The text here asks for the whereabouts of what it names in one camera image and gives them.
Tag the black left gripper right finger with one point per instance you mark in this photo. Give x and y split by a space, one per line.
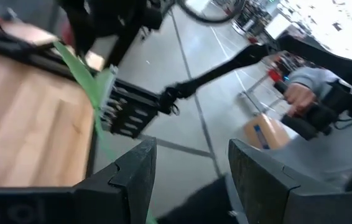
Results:
288 205

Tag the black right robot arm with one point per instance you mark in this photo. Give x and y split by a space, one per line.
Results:
213 71

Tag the cardboard box with blue tape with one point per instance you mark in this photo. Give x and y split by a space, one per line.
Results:
269 130

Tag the person's hand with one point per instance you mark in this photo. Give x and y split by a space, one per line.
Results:
298 98

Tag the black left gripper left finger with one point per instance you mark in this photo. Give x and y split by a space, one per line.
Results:
70 205

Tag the person's forearm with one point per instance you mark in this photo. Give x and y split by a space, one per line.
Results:
319 77

